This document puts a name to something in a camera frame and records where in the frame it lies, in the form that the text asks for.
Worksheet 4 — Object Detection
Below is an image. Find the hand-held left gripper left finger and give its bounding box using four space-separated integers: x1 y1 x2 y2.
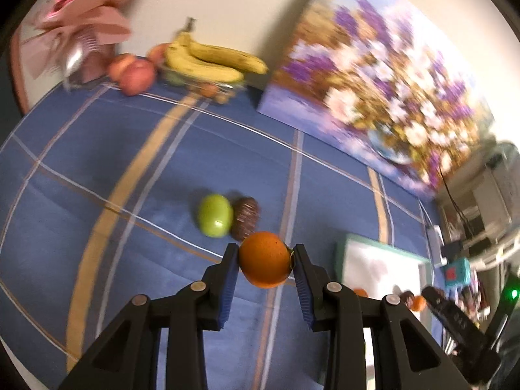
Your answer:
59 244 239 390

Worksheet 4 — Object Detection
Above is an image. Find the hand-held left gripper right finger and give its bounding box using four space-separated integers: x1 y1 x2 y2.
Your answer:
293 244 472 390

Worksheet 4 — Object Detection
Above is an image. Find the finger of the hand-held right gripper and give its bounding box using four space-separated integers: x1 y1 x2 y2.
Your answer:
422 286 485 349

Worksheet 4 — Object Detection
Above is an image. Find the large orange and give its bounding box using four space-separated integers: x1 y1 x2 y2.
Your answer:
238 231 293 289

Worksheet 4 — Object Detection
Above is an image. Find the white teal-rimmed tray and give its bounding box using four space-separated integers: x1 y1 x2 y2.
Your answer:
335 233 434 390

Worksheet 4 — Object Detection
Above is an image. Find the small teal box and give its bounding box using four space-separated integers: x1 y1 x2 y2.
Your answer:
442 257 473 294

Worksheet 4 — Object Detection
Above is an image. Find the small round green fruit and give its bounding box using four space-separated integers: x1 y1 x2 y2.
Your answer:
198 194 235 239

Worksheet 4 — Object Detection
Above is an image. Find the white power adapter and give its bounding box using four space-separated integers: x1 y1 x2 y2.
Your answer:
426 225 448 266

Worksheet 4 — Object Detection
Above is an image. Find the white shelf unit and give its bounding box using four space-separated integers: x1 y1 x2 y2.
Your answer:
436 140 520 263

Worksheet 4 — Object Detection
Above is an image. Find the blue plaid tablecloth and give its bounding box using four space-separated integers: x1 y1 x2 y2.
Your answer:
0 76 444 390

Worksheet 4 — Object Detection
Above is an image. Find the clear plastic snack tray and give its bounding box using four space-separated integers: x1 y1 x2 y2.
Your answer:
162 64 246 105

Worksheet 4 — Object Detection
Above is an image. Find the flower painting canvas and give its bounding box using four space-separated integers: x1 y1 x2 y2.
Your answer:
257 0 495 201

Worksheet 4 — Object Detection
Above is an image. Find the pink flower bouquet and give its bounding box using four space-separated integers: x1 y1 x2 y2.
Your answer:
19 0 134 91

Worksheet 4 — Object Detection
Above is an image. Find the black cable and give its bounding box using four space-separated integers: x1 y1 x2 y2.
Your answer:
440 168 477 238

